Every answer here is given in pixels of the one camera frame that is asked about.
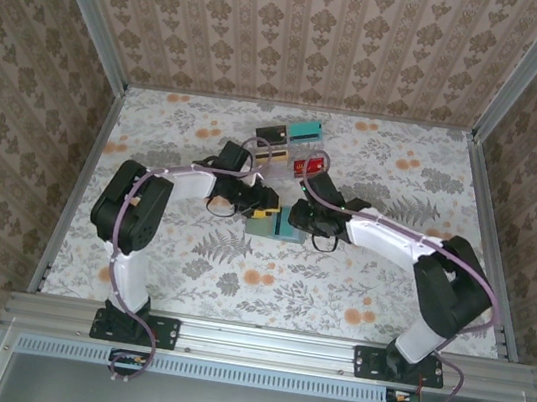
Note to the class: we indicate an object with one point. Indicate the aluminium table side rail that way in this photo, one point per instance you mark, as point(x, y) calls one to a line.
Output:
point(94, 150)
point(485, 193)

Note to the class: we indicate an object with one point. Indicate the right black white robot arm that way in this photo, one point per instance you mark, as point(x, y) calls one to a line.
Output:
point(452, 294)

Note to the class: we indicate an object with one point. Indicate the yellow card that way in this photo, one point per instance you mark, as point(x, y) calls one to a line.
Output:
point(269, 212)

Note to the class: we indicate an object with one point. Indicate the long aluminium base rail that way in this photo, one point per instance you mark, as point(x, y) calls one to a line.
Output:
point(267, 345)

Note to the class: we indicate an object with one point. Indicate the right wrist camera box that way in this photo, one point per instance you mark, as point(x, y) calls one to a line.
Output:
point(323, 189)

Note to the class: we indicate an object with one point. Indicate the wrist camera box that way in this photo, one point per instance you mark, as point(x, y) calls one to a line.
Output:
point(234, 155)
point(323, 189)

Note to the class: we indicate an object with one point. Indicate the floral patterned table cover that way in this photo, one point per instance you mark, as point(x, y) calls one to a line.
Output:
point(285, 289)

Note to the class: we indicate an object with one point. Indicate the clear acrylic card organizer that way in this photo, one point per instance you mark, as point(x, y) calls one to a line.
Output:
point(278, 172)

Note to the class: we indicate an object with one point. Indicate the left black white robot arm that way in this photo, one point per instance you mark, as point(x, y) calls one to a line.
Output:
point(134, 221)

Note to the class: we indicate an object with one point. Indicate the aluminium corner post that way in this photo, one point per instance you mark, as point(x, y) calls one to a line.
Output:
point(87, 7)
point(527, 73)

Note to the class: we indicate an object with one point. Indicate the grey green card holder wallet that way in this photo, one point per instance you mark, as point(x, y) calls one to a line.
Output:
point(258, 227)

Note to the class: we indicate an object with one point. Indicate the orange card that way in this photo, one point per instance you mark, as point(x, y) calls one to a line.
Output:
point(275, 156)

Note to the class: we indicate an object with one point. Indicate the black connector block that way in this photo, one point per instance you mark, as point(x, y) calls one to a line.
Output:
point(128, 358)
point(403, 398)

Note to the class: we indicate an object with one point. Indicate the thin aluminium rear rail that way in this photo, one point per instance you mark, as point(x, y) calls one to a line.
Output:
point(387, 119)

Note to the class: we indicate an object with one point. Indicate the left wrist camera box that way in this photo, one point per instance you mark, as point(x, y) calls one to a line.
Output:
point(234, 155)

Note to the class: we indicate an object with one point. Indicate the red card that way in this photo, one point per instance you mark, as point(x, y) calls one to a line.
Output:
point(301, 166)

